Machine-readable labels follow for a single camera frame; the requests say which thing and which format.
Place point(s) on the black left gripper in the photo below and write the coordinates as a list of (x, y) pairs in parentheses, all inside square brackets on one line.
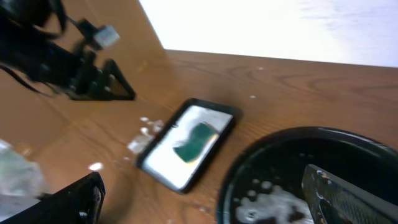
[(28, 29)]

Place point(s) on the black rectangular soapy tray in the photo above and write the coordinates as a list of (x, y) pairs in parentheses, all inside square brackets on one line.
[(158, 158)]

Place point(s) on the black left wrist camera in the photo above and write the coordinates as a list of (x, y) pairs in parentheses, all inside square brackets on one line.
[(98, 38)]

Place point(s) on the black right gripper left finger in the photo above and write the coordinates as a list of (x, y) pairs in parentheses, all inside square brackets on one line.
[(78, 203)]

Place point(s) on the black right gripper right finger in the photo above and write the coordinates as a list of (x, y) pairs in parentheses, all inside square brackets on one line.
[(333, 200)]

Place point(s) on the green yellow sponge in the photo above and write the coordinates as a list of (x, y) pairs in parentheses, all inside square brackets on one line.
[(198, 138)]

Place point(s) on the round black tray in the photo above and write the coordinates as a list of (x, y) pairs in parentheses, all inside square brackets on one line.
[(264, 184)]

